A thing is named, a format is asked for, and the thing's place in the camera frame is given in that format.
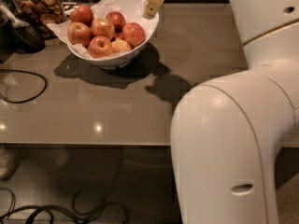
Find glass jar of dried chips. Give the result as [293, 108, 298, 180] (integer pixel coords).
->
[13, 0, 66, 39]

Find white shoe on floor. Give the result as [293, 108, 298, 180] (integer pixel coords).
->
[0, 147, 18, 180]

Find red yellow apple front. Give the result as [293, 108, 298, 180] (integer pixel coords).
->
[88, 35, 113, 59]

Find white ceramic bowl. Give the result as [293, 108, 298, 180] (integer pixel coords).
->
[70, 0, 159, 69]

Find red yellow apple centre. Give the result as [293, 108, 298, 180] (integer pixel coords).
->
[91, 19, 115, 40]

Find red yellow apple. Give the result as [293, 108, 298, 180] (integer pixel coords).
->
[67, 21, 92, 47]
[88, 35, 113, 59]
[91, 19, 115, 40]

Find white paper bowl liner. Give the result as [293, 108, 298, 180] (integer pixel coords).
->
[48, 0, 121, 59]

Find yellow apple front right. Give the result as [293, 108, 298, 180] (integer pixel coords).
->
[111, 39, 132, 53]

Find black round appliance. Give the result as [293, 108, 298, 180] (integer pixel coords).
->
[0, 2, 45, 53]

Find black cable on table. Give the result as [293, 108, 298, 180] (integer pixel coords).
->
[0, 68, 49, 105]

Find red yellow apple left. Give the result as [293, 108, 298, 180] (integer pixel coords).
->
[67, 21, 92, 47]

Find black cables on floor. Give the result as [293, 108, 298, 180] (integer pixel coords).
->
[0, 147, 130, 224]

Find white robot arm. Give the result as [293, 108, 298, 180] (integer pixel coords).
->
[170, 0, 299, 224]

